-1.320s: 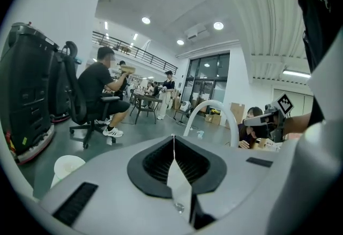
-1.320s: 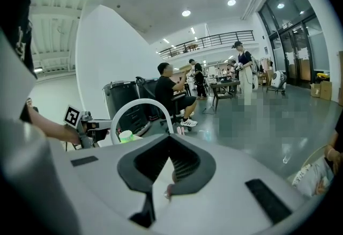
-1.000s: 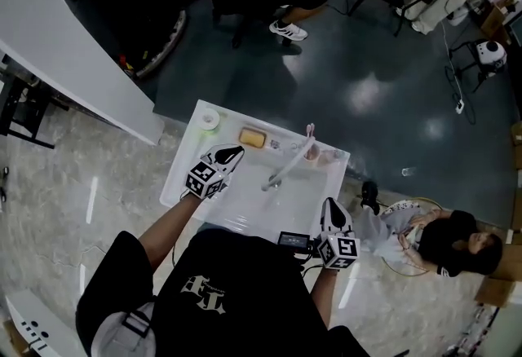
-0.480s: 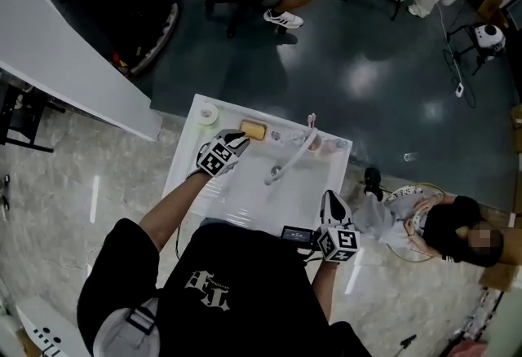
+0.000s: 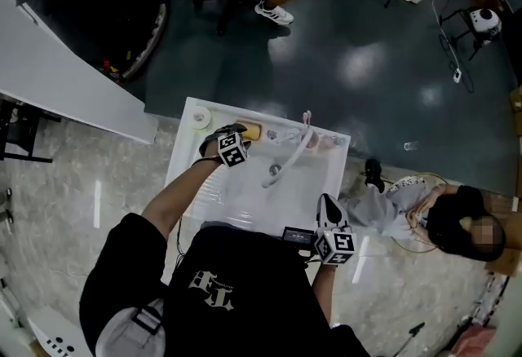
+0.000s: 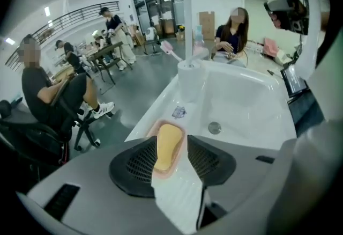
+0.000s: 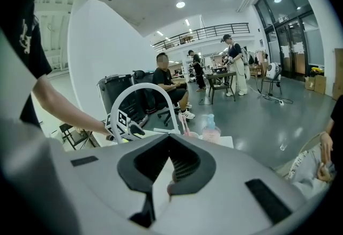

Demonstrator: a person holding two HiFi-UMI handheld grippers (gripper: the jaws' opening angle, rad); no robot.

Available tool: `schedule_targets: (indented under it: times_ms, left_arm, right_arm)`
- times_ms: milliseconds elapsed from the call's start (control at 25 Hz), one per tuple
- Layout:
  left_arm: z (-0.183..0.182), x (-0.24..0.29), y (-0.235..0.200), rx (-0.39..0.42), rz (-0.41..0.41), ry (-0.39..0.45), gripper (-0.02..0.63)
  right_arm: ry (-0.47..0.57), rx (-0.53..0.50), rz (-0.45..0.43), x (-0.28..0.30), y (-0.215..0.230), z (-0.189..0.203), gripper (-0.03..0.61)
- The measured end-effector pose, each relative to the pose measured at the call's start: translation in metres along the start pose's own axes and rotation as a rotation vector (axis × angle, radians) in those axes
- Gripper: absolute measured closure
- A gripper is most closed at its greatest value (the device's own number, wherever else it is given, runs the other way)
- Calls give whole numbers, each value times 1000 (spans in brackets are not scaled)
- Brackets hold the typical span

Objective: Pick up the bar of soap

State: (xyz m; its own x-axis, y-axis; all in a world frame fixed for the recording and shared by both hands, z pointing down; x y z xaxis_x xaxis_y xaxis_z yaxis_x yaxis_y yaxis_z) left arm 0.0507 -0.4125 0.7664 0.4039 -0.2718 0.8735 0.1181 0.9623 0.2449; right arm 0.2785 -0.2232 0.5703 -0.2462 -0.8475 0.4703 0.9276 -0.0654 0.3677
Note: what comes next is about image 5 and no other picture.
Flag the grey shoulder bag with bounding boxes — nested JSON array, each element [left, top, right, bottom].
[[95, 297, 167, 357]]

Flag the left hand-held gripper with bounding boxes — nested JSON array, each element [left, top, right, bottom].
[[198, 123, 251, 169]]

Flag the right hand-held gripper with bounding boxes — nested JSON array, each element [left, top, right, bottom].
[[313, 192, 358, 266]]

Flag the yellow wire chair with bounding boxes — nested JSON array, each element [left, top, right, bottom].
[[385, 170, 452, 255]]

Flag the black round-base machine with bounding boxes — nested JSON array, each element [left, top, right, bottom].
[[15, 0, 171, 82]]

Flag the person's left forearm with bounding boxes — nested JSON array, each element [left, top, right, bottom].
[[140, 157, 222, 251]]

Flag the black metal rack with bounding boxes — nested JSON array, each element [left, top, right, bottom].
[[0, 98, 63, 164]]

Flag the pink toothbrush cup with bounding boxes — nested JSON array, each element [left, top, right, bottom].
[[305, 130, 324, 153]]

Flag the white pillar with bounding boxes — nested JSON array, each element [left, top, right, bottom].
[[0, 0, 159, 145]]

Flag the person's right forearm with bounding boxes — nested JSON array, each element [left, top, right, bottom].
[[311, 263, 340, 328]]

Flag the black office chair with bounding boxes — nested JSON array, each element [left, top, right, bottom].
[[185, 0, 262, 37]]

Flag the black stool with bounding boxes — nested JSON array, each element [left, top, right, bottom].
[[439, 7, 497, 62]]

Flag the green white canister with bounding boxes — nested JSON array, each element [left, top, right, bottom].
[[191, 105, 213, 132]]

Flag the white sink table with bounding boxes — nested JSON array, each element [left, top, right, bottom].
[[161, 96, 352, 237]]

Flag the white round spotted appliance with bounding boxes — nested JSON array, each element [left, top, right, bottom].
[[467, 7, 503, 35]]

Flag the clear pump dispenser bottle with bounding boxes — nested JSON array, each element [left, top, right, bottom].
[[325, 134, 347, 152]]

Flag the white curved faucet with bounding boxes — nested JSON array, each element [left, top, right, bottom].
[[260, 122, 316, 190]]

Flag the white panel black dots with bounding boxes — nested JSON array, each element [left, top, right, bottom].
[[25, 307, 90, 357]]

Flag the person's black t-shirt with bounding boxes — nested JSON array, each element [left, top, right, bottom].
[[79, 212, 372, 357]]

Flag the small black screen device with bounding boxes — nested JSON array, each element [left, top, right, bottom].
[[282, 225, 318, 253]]

